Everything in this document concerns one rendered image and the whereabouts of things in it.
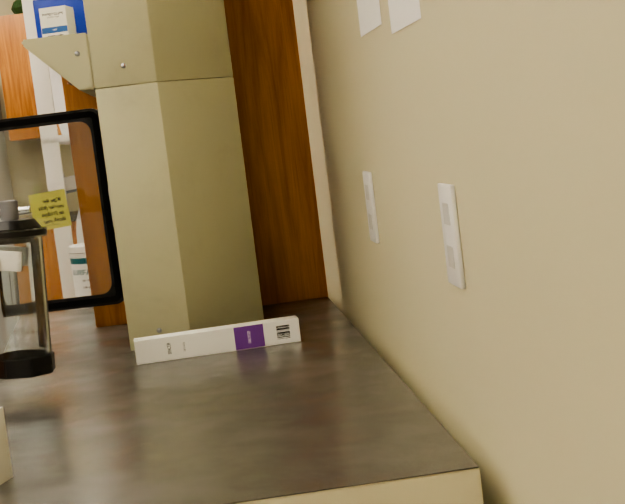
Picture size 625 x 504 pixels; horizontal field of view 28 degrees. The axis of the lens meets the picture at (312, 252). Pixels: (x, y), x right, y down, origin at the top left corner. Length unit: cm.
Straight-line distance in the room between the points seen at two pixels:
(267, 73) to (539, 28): 168
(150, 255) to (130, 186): 13
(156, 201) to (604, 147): 147
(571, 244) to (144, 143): 138
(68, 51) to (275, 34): 54
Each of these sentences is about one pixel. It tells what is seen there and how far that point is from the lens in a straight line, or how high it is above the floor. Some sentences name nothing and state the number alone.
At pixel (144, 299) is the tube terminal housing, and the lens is 227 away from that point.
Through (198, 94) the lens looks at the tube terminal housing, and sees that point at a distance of 232.
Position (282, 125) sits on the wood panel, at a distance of 263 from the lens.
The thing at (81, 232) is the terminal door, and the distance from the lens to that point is 259.
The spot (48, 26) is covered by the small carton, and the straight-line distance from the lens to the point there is 236.
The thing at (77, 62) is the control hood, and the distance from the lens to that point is 227.
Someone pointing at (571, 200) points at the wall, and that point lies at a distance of 95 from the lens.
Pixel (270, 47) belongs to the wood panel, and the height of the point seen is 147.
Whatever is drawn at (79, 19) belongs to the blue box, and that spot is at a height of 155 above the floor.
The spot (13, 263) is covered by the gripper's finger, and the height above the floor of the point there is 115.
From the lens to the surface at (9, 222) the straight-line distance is 195.
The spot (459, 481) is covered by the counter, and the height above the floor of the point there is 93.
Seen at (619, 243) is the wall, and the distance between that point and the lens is 86.
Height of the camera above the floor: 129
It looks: 6 degrees down
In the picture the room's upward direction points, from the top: 7 degrees counter-clockwise
